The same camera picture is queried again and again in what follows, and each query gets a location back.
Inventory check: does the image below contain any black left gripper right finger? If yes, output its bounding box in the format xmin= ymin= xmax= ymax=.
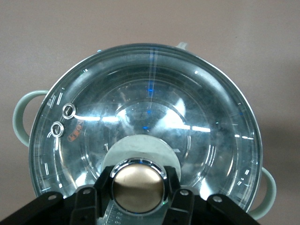
xmin=164 ymin=165 xmax=260 ymax=225

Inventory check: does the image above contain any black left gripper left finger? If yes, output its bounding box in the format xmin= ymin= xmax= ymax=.
xmin=0 ymin=165 xmax=115 ymax=225

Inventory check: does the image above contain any glass lid with gold knob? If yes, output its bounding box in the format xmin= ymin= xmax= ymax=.
xmin=28 ymin=43 xmax=263 ymax=215

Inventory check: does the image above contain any brown table mat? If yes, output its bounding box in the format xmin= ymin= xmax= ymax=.
xmin=0 ymin=0 xmax=300 ymax=225

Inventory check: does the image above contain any green-handled electric steel pot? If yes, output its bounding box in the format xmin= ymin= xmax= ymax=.
xmin=12 ymin=41 xmax=277 ymax=221

